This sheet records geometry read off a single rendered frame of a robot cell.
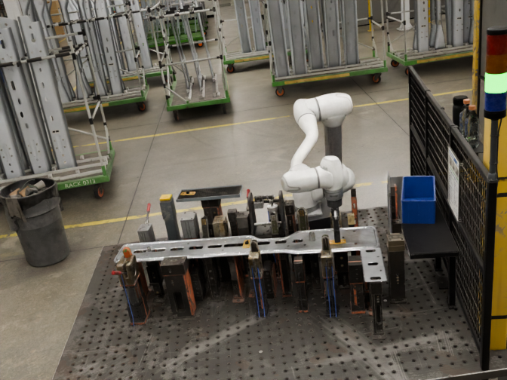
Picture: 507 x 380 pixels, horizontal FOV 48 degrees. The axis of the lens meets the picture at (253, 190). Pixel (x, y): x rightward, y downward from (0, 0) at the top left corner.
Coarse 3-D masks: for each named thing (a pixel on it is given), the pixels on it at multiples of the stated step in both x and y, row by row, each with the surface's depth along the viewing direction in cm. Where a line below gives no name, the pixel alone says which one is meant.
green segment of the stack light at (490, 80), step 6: (486, 78) 185; (492, 78) 183; (498, 78) 182; (504, 78) 182; (486, 84) 185; (492, 84) 183; (498, 84) 182; (504, 84) 183; (486, 90) 186; (492, 90) 184; (498, 90) 183; (504, 90) 184
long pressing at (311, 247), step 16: (192, 240) 305; (208, 240) 303; (224, 240) 301; (240, 240) 298; (272, 240) 294; (288, 240) 292; (304, 240) 289; (320, 240) 287; (352, 240) 283; (368, 240) 281; (144, 256) 296; (160, 256) 293; (176, 256) 292; (192, 256) 290; (208, 256) 288; (224, 256) 287
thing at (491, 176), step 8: (488, 32) 178; (496, 32) 176; (504, 32) 176; (488, 112) 188; (496, 112) 186; (504, 112) 187; (496, 120) 190; (496, 128) 191; (496, 136) 192; (496, 144) 193; (496, 152) 195; (496, 160) 196; (496, 168) 198; (488, 176) 199; (496, 176) 198
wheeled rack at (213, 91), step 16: (160, 0) 970; (208, 0) 991; (160, 16) 821; (176, 16) 823; (160, 64) 847; (176, 64) 850; (176, 80) 1047; (192, 80) 1009; (208, 80) 1007; (224, 80) 866; (176, 96) 929; (192, 96) 914; (208, 96) 899; (224, 96) 886; (176, 112) 885; (224, 112) 889
